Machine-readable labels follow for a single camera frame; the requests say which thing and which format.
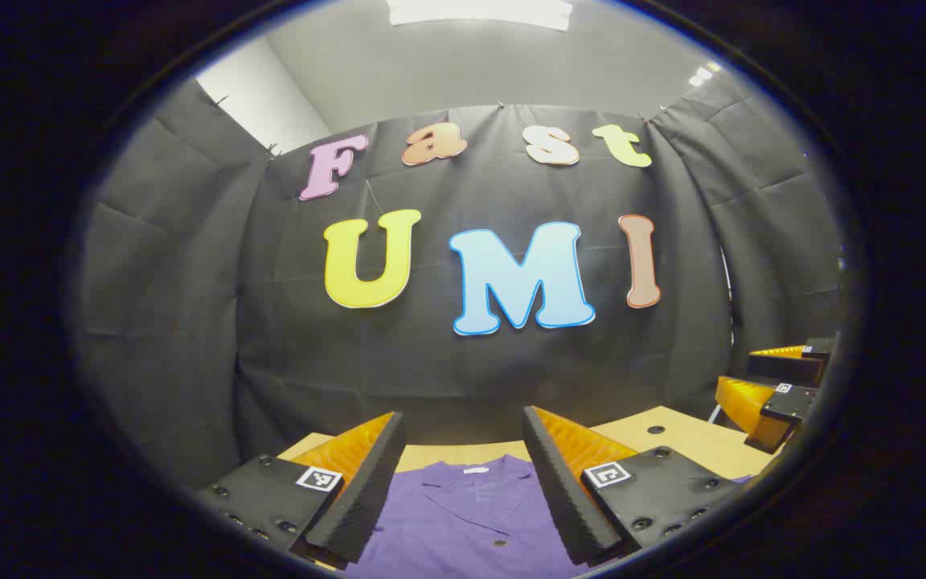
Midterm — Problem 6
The ceiling light panel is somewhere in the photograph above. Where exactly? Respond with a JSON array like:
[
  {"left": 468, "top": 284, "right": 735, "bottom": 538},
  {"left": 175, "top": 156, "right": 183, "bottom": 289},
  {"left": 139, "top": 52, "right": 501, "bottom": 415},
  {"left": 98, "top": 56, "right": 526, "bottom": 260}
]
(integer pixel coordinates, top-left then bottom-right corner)
[{"left": 387, "top": 0, "right": 574, "bottom": 31}]

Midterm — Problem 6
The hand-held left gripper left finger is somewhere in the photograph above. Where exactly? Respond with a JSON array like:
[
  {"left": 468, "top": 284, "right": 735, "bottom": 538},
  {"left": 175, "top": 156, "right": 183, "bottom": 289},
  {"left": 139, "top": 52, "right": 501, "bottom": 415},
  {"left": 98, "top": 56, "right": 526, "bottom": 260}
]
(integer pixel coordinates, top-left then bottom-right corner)
[{"left": 194, "top": 412, "right": 408, "bottom": 568}]

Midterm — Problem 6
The purple shirt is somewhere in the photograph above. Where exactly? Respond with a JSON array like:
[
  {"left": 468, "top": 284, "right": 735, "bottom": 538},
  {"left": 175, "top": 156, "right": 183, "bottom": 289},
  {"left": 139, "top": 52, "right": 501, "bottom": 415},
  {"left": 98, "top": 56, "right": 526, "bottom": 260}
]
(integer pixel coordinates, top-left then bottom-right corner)
[{"left": 346, "top": 454, "right": 756, "bottom": 579}]

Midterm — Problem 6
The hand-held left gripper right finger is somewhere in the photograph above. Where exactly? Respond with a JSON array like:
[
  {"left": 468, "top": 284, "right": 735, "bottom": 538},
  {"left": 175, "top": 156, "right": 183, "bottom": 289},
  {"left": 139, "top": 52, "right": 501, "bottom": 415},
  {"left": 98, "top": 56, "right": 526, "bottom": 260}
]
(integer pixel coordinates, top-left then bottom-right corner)
[{"left": 522, "top": 406, "right": 745, "bottom": 566}]

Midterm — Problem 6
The black backdrop cloth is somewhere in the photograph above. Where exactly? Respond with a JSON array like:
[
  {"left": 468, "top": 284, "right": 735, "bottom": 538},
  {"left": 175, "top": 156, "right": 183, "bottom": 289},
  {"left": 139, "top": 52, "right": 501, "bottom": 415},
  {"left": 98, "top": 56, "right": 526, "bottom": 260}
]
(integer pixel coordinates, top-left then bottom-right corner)
[{"left": 77, "top": 76, "right": 846, "bottom": 491}]

